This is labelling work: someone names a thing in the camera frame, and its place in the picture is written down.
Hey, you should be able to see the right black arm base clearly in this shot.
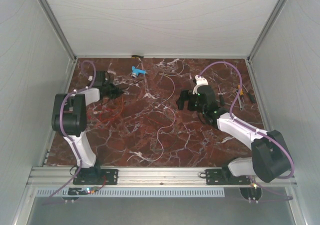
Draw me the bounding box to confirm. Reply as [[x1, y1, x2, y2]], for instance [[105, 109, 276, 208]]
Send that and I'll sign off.
[[204, 168, 251, 185]]

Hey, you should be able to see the slotted grey cable duct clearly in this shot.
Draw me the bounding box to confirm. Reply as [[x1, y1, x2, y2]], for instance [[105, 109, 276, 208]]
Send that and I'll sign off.
[[36, 187, 225, 198]]

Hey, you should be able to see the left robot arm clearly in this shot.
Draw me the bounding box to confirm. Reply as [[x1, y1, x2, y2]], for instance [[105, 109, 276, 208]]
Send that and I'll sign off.
[[51, 71, 124, 184]]

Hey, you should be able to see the blue connector plug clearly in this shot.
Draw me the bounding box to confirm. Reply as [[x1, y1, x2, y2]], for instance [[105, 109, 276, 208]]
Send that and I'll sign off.
[[131, 66, 147, 78]]

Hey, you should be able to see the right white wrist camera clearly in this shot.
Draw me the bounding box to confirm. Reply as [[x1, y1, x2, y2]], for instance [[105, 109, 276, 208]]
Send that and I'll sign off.
[[192, 75, 209, 95]]

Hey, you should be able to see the orange wire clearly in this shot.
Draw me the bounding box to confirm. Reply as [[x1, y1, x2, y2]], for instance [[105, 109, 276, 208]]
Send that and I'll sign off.
[[99, 96, 125, 123]]

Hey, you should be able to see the aluminium front rail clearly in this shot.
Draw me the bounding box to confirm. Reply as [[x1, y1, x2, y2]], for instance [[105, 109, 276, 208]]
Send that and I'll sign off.
[[27, 166, 298, 186]]

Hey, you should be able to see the black yellow edge clip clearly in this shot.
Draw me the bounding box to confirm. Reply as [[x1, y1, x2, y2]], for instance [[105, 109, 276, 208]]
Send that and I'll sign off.
[[131, 54, 144, 59]]

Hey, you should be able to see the red shaft black screwdriver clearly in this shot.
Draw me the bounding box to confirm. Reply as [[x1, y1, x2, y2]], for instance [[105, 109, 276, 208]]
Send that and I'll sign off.
[[218, 86, 225, 107]]

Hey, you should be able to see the black handled screwdriver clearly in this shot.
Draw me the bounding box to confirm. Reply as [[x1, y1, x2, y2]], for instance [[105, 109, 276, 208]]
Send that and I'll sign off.
[[247, 92, 256, 104]]

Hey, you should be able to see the yellow handled screwdriver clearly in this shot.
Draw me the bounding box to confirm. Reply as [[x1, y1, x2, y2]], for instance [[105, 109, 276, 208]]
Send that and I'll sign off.
[[236, 85, 244, 98]]

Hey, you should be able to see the silver wrench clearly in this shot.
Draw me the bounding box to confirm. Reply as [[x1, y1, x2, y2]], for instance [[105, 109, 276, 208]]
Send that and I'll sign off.
[[237, 94, 244, 111]]

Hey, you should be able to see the red wire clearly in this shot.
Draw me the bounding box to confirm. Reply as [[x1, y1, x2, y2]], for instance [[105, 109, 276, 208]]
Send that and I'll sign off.
[[96, 104, 123, 126]]

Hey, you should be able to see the white wire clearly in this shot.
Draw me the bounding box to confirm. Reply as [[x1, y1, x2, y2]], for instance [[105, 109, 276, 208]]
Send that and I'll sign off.
[[126, 58, 186, 163]]

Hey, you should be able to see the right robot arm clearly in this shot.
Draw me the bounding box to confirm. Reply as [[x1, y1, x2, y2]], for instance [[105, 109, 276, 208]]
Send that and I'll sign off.
[[176, 85, 294, 184]]

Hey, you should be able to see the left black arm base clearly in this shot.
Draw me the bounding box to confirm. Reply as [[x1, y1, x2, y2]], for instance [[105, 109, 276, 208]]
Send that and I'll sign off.
[[72, 167, 119, 185]]

